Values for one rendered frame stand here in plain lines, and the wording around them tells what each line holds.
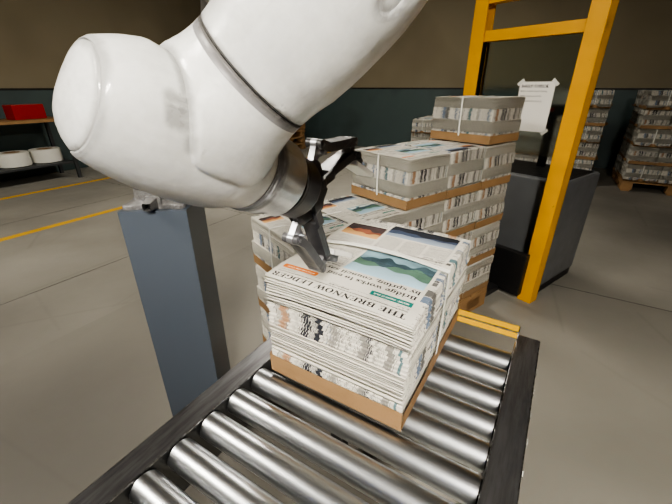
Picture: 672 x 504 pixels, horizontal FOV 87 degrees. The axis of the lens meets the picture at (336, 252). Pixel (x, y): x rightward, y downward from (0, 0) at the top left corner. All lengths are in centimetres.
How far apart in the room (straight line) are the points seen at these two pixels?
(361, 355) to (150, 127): 48
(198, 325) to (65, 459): 83
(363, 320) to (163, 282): 86
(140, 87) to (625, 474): 192
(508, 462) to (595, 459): 123
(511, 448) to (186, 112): 67
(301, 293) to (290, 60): 43
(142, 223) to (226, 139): 98
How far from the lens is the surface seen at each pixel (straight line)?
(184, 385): 156
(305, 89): 26
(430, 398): 76
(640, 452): 206
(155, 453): 72
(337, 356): 65
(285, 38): 25
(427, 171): 169
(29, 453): 206
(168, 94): 26
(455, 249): 79
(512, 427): 76
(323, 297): 59
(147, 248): 126
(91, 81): 27
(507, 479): 69
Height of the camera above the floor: 134
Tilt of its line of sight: 25 degrees down
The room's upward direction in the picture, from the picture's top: straight up
